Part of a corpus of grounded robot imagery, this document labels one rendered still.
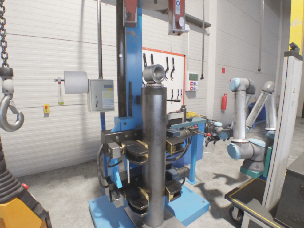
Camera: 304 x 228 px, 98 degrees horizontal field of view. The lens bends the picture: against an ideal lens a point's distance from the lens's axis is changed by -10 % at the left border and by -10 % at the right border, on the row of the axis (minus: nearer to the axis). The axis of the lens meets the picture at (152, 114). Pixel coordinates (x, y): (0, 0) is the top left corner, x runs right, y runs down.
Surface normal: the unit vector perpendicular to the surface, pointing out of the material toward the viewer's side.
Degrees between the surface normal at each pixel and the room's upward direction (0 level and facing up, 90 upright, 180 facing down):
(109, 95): 90
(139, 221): 0
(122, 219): 0
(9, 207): 90
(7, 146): 90
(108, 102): 90
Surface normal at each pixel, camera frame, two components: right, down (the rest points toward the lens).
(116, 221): 0.00, -0.99
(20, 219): 0.98, 0.04
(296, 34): -0.83, 0.09
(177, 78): 0.55, 0.14
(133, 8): 0.22, 0.16
